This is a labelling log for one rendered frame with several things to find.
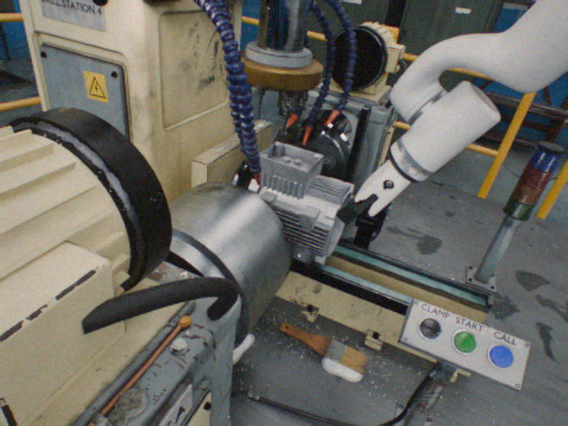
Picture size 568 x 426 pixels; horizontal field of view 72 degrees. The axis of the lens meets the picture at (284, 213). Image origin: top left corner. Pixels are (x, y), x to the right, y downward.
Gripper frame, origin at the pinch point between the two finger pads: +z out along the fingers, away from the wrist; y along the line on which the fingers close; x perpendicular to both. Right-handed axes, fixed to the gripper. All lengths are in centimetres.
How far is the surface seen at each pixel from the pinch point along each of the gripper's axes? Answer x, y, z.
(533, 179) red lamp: -28.2, 33.2, -22.2
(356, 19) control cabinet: 78, 327, 40
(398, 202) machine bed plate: -20, 67, 21
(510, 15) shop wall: -31, 502, -41
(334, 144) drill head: 11.8, 26.7, 3.9
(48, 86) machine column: 62, -12, 21
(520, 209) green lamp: -32.7, 33.1, -15.4
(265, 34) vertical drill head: 34.6, 1.7, -14.0
